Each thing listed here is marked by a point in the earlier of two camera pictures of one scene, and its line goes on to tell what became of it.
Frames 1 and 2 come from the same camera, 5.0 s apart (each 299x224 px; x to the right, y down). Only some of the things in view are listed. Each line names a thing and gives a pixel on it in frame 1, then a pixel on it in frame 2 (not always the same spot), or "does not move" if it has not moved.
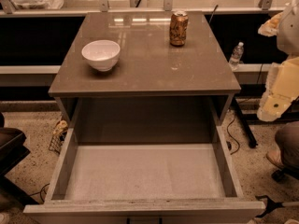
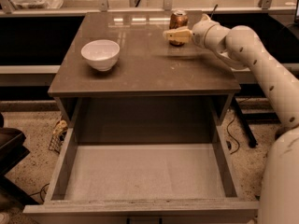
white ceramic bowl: (102, 55) does not move
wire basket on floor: (59, 135) does not move
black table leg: (244, 123) does not move
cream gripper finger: (273, 106) to (182, 35)
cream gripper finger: (271, 27) to (205, 18)
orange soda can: (177, 28) does not move
